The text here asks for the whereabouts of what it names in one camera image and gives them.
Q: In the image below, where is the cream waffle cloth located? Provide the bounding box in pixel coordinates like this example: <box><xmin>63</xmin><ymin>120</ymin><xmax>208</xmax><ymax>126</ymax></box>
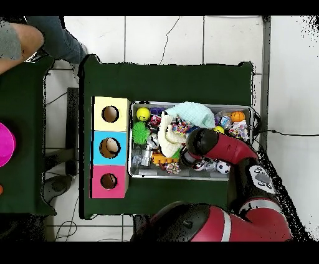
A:
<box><xmin>157</xmin><ymin>111</ymin><xmax>189</xmax><ymax>159</ymax></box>

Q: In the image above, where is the mint green waffle cloth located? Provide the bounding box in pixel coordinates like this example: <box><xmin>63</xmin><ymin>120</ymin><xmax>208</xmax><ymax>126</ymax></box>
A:
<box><xmin>164</xmin><ymin>101</ymin><xmax>216</xmax><ymax>130</ymax></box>

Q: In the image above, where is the pink round disc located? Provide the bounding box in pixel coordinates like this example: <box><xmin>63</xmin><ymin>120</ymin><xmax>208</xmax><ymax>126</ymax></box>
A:
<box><xmin>0</xmin><ymin>122</ymin><xmax>17</xmax><ymax>168</ymax></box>

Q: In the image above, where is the clear shallow mesh bin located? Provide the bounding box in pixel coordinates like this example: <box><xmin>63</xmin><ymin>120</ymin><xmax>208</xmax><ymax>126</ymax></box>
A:
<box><xmin>129</xmin><ymin>101</ymin><xmax>255</xmax><ymax>182</ymax></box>

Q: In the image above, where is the wooden box with three holes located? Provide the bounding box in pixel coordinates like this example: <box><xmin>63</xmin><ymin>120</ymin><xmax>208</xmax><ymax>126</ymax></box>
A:
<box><xmin>90</xmin><ymin>96</ymin><xmax>130</xmax><ymax>199</ymax></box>

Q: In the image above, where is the green fuzzy toy with eyes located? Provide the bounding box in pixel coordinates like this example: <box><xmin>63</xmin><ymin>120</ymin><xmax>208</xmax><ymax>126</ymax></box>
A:
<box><xmin>131</xmin><ymin>121</ymin><xmax>150</xmax><ymax>146</ymax></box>

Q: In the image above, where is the yellow smiley ball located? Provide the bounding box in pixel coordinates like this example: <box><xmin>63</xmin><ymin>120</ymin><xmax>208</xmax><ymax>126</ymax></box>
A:
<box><xmin>136</xmin><ymin>106</ymin><xmax>151</xmax><ymax>122</ymax></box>

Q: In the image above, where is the orange toy building block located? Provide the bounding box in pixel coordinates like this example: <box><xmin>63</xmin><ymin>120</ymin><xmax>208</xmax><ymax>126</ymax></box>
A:
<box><xmin>151</xmin><ymin>153</ymin><xmax>176</xmax><ymax>166</ymax></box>

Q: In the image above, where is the dark green table cloth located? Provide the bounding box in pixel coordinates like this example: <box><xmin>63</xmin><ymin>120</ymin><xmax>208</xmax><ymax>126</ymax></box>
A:
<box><xmin>78</xmin><ymin>54</ymin><xmax>255</xmax><ymax>220</ymax></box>

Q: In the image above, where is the small black white soccer ball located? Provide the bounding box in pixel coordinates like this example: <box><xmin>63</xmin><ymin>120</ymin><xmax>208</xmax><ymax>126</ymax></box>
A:
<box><xmin>216</xmin><ymin>159</ymin><xmax>231</xmax><ymax>175</ymax></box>

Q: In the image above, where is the small orange basketball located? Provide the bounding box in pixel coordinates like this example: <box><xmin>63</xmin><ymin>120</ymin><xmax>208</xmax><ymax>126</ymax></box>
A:
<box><xmin>231</xmin><ymin>110</ymin><xmax>246</xmax><ymax>123</ymax></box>

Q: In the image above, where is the black stand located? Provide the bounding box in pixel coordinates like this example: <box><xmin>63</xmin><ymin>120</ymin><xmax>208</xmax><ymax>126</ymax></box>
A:
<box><xmin>66</xmin><ymin>87</ymin><xmax>80</xmax><ymax>176</ymax></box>

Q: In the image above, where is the grey vertical pole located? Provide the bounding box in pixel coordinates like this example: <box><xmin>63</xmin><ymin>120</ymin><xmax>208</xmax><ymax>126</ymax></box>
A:
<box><xmin>256</xmin><ymin>16</ymin><xmax>272</xmax><ymax>155</ymax></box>

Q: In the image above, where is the dark green side table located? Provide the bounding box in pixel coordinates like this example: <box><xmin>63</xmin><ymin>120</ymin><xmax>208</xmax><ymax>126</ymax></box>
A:
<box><xmin>0</xmin><ymin>55</ymin><xmax>55</xmax><ymax>216</ymax></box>

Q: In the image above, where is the person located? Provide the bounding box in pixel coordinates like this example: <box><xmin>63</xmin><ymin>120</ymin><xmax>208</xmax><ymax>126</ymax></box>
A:
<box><xmin>0</xmin><ymin>16</ymin><xmax>90</xmax><ymax>65</ymax></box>

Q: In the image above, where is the colourful knotted rope toy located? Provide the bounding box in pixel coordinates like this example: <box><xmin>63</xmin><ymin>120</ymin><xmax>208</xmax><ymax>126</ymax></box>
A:
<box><xmin>171</xmin><ymin>118</ymin><xmax>193</xmax><ymax>135</ymax></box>

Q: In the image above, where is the black cable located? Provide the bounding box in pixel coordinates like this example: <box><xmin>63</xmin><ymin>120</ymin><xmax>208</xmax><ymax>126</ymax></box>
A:
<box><xmin>259</xmin><ymin>128</ymin><xmax>319</xmax><ymax>138</ymax></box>

